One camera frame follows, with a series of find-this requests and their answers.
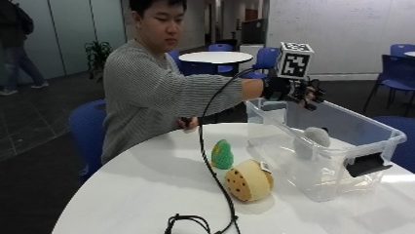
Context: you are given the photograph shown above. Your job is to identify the black cable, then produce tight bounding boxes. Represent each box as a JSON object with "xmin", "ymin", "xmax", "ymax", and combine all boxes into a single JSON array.
[{"xmin": 163, "ymin": 67, "xmax": 270, "ymax": 234}]

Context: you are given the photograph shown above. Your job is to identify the white marker cube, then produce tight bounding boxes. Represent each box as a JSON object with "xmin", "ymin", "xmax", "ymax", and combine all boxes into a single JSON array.
[{"xmin": 275, "ymin": 41, "xmax": 315, "ymax": 81}]

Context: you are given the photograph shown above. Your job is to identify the black box latch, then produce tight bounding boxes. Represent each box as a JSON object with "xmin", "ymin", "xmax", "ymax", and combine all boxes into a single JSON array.
[{"xmin": 343, "ymin": 151, "xmax": 393, "ymax": 178}]

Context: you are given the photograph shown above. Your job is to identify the clear plastic storage box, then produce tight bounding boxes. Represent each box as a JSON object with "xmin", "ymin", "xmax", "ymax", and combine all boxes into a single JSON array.
[{"xmin": 243, "ymin": 97, "xmax": 408, "ymax": 203}]

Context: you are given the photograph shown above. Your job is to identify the grey soft toy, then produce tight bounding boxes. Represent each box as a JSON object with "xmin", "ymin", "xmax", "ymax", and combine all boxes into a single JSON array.
[{"xmin": 292, "ymin": 126, "xmax": 332, "ymax": 161}]

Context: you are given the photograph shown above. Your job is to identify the the person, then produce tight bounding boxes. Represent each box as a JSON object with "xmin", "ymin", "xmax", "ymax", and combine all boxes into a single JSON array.
[{"xmin": 99, "ymin": 0, "xmax": 266, "ymax": 165}]

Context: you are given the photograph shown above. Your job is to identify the green soft toy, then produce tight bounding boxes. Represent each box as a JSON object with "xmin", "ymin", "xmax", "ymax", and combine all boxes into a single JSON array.
[{"xmin": 210, "ymin": 138, "xmax": 234, "ymax": 171}]

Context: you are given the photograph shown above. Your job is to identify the cream and brown soft toy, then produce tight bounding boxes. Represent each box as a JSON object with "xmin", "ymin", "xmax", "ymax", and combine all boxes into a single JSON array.
[{"xmin": 223, "ymin": 158, "xmax": 275, "ymax": 203}]

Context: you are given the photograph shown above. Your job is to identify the green potted plant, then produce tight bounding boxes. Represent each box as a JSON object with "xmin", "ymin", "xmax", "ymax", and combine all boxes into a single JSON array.
[{"xmin": 82, "ymin": 40, "xmax": 113, "ymax": 83}]

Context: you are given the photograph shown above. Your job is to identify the round white table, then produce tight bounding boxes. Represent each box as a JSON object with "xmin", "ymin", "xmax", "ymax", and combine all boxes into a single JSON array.
[{"xmin": 178, "ymin": 51, "xmax": 254, "ymax": 77}]

